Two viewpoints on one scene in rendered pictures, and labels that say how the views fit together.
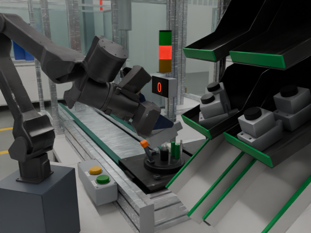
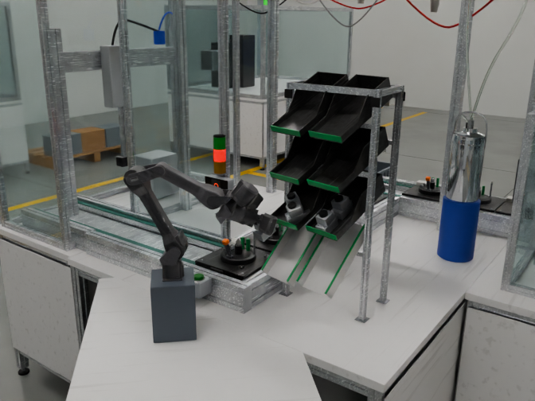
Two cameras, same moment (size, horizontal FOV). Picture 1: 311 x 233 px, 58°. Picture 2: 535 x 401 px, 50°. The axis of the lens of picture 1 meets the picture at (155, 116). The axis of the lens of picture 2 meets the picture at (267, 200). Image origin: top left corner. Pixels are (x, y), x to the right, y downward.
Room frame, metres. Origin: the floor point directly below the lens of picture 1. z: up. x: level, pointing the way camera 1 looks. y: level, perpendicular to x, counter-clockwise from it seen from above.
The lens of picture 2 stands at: (-1.04, 0.72, 1.87)
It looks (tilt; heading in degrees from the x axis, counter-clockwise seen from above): 18 degrees down; 336
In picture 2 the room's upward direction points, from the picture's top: 1 degrees clockwise
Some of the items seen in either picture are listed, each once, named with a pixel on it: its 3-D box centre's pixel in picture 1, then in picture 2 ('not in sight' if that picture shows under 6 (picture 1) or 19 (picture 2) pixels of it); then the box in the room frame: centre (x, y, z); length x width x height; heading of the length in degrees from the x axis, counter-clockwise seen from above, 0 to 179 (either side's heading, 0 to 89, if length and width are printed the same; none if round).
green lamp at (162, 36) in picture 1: (165, 39); (219, 142); (1.10, -0.04, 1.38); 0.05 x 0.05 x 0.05
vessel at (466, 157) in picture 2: not in sight; (466, 156); (0.75, -1.02, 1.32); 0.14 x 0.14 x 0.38
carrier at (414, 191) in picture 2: not in sight; (432, 184); (1.30, -1.33, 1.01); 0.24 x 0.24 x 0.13; 30
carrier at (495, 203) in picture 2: not in sight; (478, 192); (1.09, -1.45, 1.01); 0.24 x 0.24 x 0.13; 30
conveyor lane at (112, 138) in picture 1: (133, 150); (187, 251); (1.15, 0.10, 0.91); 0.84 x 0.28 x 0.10; 30
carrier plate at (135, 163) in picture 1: (164, 167); (238, 259); (0.87, -0.03, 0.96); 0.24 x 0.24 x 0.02; 30
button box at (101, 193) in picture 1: (96, 179); (185, 280); (0.84, 0.20, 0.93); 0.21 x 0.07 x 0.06; 30
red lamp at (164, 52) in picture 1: (165, 52); (219, 154); (1.10, -0.04, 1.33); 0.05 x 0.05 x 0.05
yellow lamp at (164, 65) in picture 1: (164, 65); (220, 166); (1.10, -0.04, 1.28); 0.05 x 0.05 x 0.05
